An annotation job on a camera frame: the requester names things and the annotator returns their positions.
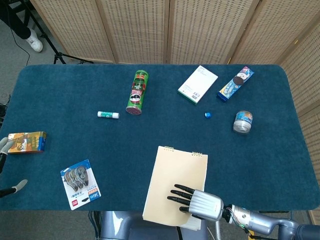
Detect dark equipment with cables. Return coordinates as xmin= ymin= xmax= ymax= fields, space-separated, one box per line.
xmin=0 ymin=93 xmax=11 ymax=126

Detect white sneaker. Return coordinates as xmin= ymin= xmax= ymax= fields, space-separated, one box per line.
xmin=24 ymin=28 xmax=44 ymax=53

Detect cream paper notepad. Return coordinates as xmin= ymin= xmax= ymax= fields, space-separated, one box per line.
xmin=142 ymin=145 xmax=209 ymax=232

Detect white metal table leg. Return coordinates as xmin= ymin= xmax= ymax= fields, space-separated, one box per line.
xmin=214 ymin=219 xmax=222 ymax=240

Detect white green glue stick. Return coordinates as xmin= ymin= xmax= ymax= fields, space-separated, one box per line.
xmin=97 ymin=110 xmax=120 ymax=119

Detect person's black trouser legs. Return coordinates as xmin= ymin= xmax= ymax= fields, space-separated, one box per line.
xmin=0 ymin=0 xmax=33 ymax=40

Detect blue Oreo cookie box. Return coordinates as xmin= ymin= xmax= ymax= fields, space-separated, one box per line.
xmin=216 ymin=65 xmax=255 ymax=102

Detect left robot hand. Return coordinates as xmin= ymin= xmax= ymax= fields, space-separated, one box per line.
xmin=0 ymin=136 xmax=29 ymax=198

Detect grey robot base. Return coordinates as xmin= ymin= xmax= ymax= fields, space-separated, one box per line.
xmin=99 ymin=211 xmax=209 ymax=240

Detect orange blue carton box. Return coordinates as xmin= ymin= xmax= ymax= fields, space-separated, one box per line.
xmin=7 ymin=131 xmax=48 ymax=155

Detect white box green edge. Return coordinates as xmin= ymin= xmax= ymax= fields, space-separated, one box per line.
xmin=177 ymin=65 xmax=219 ymax=106

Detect correction tape blister pack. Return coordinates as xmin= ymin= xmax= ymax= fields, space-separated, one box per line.
xmin=60 ymin=158 xmax=102 ymax=211

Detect black tripod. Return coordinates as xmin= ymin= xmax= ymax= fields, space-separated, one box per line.
xmin=19 ymin=0 xmax=95 ymax=65

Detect clear jar blue label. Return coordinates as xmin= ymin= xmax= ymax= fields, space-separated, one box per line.
xmin=232 ymin=110 xmax=254 ymax=135

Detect black cable bundle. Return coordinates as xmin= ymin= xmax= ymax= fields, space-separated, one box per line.
xmin=88 ymin=210 xmax=103 ymax=240

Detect green Pringles can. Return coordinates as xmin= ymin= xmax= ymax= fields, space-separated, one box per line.
xmin=125 ymin=70 xmax=150 ymax=116

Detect dark blue table mat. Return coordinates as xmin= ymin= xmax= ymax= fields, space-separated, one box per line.
xmin=0 ymin=64 xmax=318 ymax=212

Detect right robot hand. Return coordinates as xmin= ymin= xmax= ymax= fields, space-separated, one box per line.
xmin=166 ymin=184 xmax=225 ymax=222

